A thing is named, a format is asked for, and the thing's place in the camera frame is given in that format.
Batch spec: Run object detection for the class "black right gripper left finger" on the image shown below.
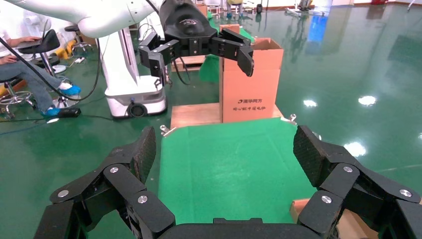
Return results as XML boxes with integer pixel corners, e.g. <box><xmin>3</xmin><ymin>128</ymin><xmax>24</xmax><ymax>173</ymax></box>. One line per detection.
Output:
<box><xmin>33</xmin><ymin>125</ymin><xmax>176</xmax><ymax>239</ymax></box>

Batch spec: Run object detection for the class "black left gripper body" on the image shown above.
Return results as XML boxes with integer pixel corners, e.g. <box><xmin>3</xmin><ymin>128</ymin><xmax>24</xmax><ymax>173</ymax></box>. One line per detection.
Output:
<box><xmin>159</xmin><ymin>0</ymin><xmax>219</xmax><ymax>57</ymax></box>

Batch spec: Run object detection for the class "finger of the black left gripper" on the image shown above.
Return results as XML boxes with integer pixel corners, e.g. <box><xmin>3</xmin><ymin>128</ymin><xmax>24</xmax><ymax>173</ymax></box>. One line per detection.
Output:
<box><xmin>138</xmin><ymin>32</ymin><xmax>181</xmax><ymax>79</ymax></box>
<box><xmin>210</xmin><ymin>27</ymin><xmax>255</xmax><ymax>79</ymax></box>

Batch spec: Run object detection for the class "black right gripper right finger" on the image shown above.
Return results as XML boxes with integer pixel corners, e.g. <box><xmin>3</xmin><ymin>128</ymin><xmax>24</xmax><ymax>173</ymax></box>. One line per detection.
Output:
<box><xmin>293</xmin><ymin>124</ymin><xmax>422</xmax><ymax>239</ymax></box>

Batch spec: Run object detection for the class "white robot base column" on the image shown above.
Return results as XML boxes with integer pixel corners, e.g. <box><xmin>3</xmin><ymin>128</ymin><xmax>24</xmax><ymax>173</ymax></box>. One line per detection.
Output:
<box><xmin>98</xmin><ymin>27</ymin><xmax>168</xmax><ymax>119</ymax></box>

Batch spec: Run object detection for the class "small brown cardboard box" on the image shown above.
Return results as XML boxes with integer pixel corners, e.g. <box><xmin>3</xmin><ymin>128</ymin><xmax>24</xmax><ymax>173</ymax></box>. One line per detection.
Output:
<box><xmin>218</xmin><ymin>23</ymin><xmax>242</xmax><ymax>35</ymax></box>

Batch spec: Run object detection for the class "tall printed cardboard box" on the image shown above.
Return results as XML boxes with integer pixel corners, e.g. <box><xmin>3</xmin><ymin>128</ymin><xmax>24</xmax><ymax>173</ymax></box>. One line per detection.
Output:
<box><xmin>218</xmin><ymin>37</ymin><xmax>285</xmax><ymax>123</ymax></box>

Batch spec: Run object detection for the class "black floor power box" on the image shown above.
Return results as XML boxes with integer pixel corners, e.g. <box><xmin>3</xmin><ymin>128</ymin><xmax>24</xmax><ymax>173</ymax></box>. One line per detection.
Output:
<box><xmin>55</xmin><ymin>107</ymin><xmax>82</xmax><ymax>119</ymax></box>

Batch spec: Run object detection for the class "background green cloth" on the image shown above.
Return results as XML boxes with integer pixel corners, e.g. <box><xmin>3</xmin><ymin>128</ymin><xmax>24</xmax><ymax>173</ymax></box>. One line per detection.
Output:
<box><xmin>198</xmin><ymin>54</ymin><xmax>221</xmax><ymax>84</ymax></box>

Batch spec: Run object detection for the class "wooden board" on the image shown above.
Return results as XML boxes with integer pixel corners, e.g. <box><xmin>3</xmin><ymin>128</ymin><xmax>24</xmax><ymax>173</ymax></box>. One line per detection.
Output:
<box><xmin>170</xmin><ymin>102</ymin><xmax>285</xmax><ymax>129</ymax></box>

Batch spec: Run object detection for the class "black round stool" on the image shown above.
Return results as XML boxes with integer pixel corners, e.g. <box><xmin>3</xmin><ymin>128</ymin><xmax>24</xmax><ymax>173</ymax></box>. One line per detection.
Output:
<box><xmin>64</xmin><ymin>24</ymin><xmax>94</xmax><ymax>55</ymax></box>

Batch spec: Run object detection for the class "green table cloth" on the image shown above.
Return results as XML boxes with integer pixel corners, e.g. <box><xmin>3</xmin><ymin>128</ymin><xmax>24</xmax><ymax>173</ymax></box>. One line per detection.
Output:
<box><xmin>157</xmin><ymin>117</ymin><xmax>319</xmax><ymax>226</ymax></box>

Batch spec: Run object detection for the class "black office chair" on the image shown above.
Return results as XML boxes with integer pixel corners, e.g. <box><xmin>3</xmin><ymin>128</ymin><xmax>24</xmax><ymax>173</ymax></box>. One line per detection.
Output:
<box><xmin>17</xmin><ymin>28</ymin><xmax>67</xmax><ymax>77</ymax></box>

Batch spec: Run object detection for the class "grey laptop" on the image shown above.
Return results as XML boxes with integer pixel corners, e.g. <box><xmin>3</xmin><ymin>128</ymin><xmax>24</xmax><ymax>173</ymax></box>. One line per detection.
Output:
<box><xmin>14</xmin><ymin>19</ymin><xmax>47</xmax><ymax>50</ymax></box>

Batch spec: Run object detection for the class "seated person in jeans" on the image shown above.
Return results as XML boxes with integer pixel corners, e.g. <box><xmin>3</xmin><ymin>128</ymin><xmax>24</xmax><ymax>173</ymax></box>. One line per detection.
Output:
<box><xmin>0</xmin><ymin>16</ymin><xmax>82</xmax><ymax>117</ymax></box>

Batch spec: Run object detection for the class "chrome chair base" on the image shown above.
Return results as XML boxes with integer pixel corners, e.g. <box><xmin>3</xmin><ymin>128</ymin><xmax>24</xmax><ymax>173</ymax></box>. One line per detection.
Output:
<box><xmin>0</xmin><ymin>77</ymin><xmax>37</xmax><ymax>120</ymax></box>

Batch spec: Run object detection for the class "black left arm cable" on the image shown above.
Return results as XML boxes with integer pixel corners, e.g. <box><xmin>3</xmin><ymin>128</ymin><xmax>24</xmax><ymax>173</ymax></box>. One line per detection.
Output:
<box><xmin>0</xmin><ymin>35</ymin><xmax>102</xmax><ymax>102</ymax></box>

